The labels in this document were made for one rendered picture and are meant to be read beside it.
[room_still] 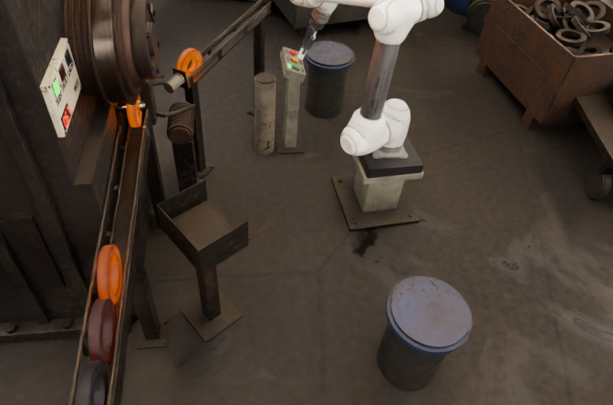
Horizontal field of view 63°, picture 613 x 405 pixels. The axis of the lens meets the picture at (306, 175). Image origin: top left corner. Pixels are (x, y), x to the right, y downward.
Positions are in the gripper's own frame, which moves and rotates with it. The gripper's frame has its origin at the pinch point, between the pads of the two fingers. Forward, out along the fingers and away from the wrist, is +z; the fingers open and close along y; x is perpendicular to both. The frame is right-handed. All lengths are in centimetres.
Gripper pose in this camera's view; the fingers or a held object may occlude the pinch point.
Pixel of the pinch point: (302, 53)
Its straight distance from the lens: 268.2
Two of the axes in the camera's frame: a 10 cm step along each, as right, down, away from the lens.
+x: 9.0, 2.0, 3.8
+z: -4.1, 6.8, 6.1
